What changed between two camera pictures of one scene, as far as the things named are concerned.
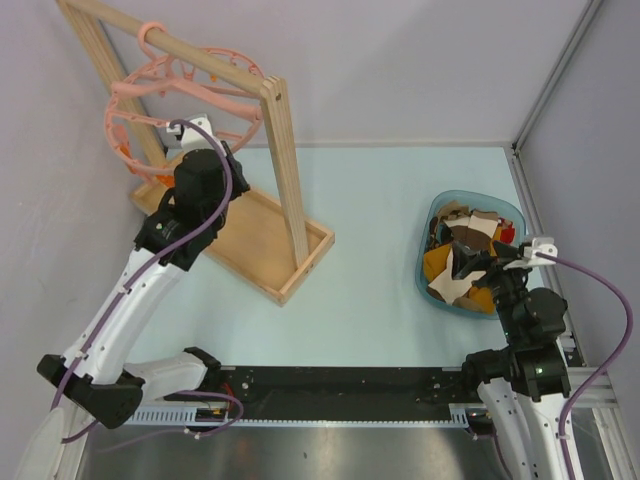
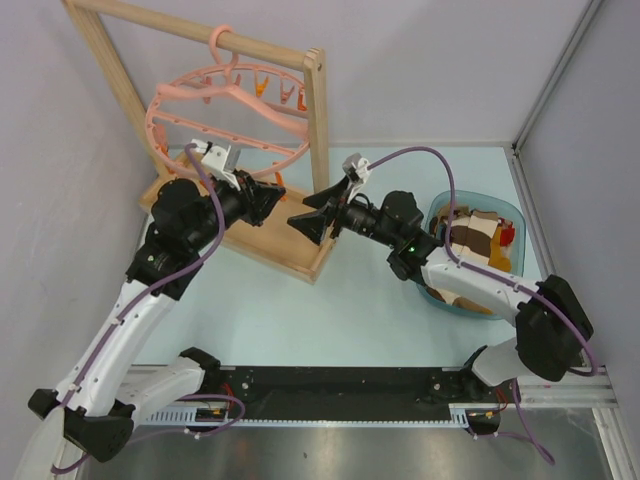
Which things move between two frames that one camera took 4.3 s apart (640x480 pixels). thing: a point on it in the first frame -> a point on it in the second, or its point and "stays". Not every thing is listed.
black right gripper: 465,259 -> 337,194
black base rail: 342,392 stays
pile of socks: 475,231 stays
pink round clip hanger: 185,100 -> 260,113
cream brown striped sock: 448,289 -> 471,234
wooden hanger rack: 263,244 -> 315,60
